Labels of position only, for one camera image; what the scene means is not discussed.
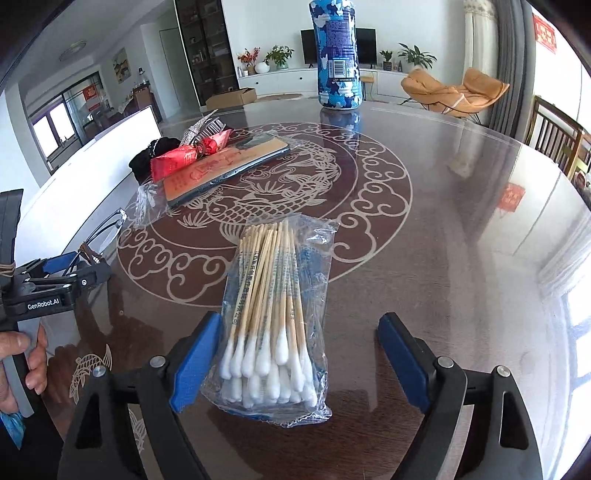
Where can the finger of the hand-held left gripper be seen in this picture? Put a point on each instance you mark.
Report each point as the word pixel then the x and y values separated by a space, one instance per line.
pixel 87 277
pixel 60 262

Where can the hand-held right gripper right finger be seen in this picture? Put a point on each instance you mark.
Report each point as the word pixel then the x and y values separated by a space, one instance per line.
pixel 406 364

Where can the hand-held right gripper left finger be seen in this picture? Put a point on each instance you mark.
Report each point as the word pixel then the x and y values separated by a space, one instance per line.
pixel 194 364

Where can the clear safety glasses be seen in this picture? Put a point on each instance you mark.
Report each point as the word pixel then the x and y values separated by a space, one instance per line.
pixel 121 220

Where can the cotton swab packet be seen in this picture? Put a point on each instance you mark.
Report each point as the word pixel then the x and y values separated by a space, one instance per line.
pixel 263 323

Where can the glass desktop with fish pattern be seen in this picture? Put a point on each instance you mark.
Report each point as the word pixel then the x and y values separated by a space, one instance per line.
pixel 438 254

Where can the person's left hand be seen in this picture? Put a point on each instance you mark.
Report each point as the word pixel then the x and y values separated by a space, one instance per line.
pixel 37 360

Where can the white board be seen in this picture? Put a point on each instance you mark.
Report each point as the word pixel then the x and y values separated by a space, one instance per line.
pixel 92 184

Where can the black scrunchie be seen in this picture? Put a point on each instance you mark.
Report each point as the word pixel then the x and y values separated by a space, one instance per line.
pixel 159 147

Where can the red snack packet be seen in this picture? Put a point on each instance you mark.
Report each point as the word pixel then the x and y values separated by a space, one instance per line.
pixel 178 159

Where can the wooden comb in plastic bag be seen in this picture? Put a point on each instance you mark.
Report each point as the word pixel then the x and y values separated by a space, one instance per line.
pixel 221 168

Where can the red door poster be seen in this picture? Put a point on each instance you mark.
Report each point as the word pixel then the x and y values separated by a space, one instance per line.
pixel 91 92

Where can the brown wooden sideboard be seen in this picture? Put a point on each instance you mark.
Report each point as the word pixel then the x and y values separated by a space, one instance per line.
pixel 143 99

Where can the silver hair claw clip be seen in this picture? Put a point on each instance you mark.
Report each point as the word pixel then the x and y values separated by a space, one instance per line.
pixel 198 127

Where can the round ceiling lamp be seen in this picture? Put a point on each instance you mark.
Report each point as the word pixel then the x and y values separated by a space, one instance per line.
pixel 73 50

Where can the cardboard box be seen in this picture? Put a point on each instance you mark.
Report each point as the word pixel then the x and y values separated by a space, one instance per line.
pixel 231 98

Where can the dark display cabinet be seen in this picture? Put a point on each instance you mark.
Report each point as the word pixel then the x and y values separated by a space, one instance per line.
pixel 205 50

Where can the wooden chair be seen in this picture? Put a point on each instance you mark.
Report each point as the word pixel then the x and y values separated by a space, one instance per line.
pixel 549 134

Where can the white round vase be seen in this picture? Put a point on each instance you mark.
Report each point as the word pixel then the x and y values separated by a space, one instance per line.
pixel 262 68

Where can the red flower arrangement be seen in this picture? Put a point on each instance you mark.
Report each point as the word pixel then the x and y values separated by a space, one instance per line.
pixel 249 57

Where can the white television cabinet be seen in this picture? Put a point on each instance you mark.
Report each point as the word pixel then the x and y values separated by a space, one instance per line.
pixel 286 81

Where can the orange lounge chair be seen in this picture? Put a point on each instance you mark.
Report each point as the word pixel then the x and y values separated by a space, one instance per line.
pixel 429 85

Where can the wooden stool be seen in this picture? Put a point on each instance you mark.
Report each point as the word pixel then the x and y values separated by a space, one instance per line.
pixel 367 79

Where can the bushy green potted plant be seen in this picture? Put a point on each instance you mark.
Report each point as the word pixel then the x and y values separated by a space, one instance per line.
pixel 279 56

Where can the small potted plant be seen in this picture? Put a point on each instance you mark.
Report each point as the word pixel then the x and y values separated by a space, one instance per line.
pixel 387 60

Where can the large leafy potted plant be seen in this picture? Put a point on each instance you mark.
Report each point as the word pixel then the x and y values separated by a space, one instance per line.
pixel 415 57

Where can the blue camouflage bottle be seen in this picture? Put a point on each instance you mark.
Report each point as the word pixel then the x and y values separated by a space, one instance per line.
pixel 334 55

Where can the black television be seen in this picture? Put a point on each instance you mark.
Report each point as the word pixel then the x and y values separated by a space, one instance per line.
pixel 308 44

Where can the grey curtain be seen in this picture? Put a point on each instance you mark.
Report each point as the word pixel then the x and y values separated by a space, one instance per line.
pixel 512 60

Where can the white sheer curtain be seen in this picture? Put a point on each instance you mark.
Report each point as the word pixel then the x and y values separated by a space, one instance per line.
pixel 480 41

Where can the wall painting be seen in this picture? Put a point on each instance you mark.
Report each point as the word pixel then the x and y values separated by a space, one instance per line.
pixel 120 64

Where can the red wall poster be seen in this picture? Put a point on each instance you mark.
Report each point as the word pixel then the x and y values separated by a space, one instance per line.
pixel 543 33

